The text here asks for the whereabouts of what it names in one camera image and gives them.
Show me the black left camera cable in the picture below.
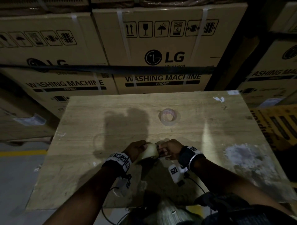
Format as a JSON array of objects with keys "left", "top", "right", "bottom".
[{"left": 101, "top": 186, "right": 130, "bottom": 225}]

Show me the black right camera cable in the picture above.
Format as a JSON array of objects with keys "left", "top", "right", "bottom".
[{"left": 184, "top": 177, "right": 213, "bottom": 215}]

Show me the black wrist strap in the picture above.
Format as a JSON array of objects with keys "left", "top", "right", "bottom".
[
  {"left": 101, "top": 151, "right": 132, "bottom": 179},
  {"left": 179, "top": 145, "right": 206, "bottom": 171}
]

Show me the dark metal rack upright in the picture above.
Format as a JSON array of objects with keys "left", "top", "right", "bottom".
[{"left": 204, "top": 0, "right": 287, "bottom": 92}]

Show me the person's left hand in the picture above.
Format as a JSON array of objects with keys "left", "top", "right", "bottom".
[{"left": 123, "top": 140, "right": 149, "bottom": 163}]

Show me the clear tape roll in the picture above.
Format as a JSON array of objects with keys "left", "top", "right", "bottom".
[{"left": 133, "top": 143, "right": 160, "bottom": 165}]

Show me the black left wrist strap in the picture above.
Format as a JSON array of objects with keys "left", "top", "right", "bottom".
[{"left": 101, "top": 151, "right": 132, "bottom": 179}]

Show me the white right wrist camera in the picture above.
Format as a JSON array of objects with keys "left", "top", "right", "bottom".
[{"left": 168, "top": 163, "right": 188, "bottom": 187}]

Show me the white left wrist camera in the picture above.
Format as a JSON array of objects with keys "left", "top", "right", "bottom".
[{"left": 116, "top": 174, "right": 132, "bottom": 197}]

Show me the white shipping label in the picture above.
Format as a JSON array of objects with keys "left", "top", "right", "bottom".
[{"left": 259, "top": 97, "right": 285, "bottom": 108}]

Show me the silver bracelet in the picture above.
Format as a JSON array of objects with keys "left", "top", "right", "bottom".
[{"left": 187, "top": 153, "right": 206, "bottom": 171}]

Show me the person's right hand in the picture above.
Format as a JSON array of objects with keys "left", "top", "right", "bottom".
[{"left": 157, "top": 139, "right": 186, "bottom": 161}]

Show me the black right wrist strap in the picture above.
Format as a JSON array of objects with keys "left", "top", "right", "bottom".
[{"left": 179, "top": 145, "right": 206, "bottom": 171}]

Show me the clear plastic document pouch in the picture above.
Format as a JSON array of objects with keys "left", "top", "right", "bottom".
[{"left": 13, "top": 113, "right": 47, "bottom": 127}]

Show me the black camera cable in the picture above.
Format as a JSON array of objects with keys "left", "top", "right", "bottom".
[
  {"left": 184, "top": 177, "right": 213, "bottom": 215},
  {"left": 101, "top": 186, "right": 130, "bottom": 225}
]

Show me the yellow black printed carton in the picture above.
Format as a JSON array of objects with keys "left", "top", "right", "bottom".
[{"left": 249, "top": 104, "right": 297, "bottom": 152}]

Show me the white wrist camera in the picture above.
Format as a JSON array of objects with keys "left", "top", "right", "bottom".
[
  {"left": 168, "top": 163, "right": 188, "bottom": 187},
  {"left": 116, "top": 174, "right": 132, "bottom": 197}
]

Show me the person's left forearm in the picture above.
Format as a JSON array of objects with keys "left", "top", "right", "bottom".
[{"left": 43, "top": 166, "right": 120, "bottom": 225}]

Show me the person's right forearm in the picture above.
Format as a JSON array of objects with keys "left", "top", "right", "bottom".
[{"left": 192, "top": 156, "right": 297, "bottom": 217}]

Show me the plain brown cardboard box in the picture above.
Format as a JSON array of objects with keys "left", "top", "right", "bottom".
[{"left": 0, "top": 72, "right": 61, "bottom": 142}]

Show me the blue tape dispenser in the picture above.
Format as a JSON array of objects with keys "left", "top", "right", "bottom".
[{"left": 148, "top": 143, "right": 164, "bottom": 160}]

